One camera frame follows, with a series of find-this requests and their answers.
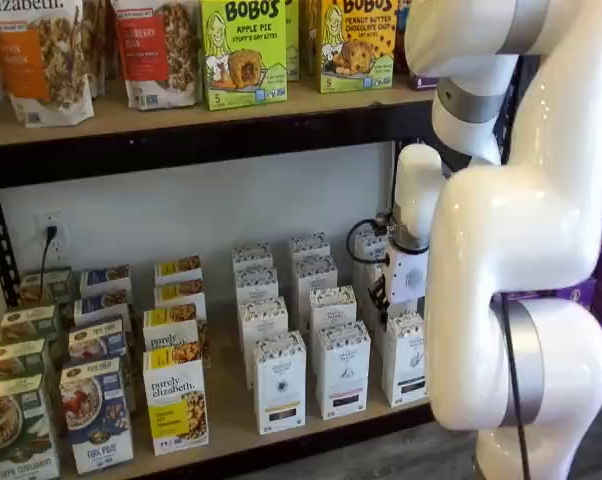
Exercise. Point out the brown granola pouch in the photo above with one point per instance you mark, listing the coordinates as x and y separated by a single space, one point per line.
98 45

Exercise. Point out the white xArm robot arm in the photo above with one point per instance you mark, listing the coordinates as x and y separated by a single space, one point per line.
481 250

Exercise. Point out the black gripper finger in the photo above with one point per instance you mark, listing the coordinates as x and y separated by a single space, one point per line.
380 295
382 321

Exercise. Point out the red strawberry granola bag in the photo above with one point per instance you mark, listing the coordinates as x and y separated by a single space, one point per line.
151 50

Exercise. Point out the white wall outlet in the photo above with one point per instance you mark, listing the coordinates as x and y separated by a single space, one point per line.
62 220

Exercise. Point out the orange purely elizabeth granola bag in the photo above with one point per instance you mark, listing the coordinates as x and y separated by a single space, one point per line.
31 60

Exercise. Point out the yellow Bobo's peanut butter box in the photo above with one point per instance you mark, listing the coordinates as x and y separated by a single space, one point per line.
356 50

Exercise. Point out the yellow purely elizabeth box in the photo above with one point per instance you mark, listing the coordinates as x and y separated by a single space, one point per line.
168 325
178 292
176 400
178 267

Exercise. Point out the white box yellow strip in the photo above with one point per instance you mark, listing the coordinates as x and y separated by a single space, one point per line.
278 385

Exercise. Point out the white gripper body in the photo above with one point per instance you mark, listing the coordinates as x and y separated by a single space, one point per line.
406 275

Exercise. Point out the white box pink strip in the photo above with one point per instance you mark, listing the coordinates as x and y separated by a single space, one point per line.
343 375

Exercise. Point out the green Bobo's apple pie box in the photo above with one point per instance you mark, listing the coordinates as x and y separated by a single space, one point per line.
241 50

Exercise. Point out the green oatmeal box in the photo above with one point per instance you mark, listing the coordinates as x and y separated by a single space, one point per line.
16 430
16 360
46 287
28 325

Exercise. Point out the blue oatmeal box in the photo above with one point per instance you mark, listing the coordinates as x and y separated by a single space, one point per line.
98 340
106 277
101 305
96 420

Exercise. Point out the white box green strip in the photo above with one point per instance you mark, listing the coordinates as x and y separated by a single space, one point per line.
403 365

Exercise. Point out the black metal shelf beam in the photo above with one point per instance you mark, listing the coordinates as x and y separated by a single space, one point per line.
331 440
181 155

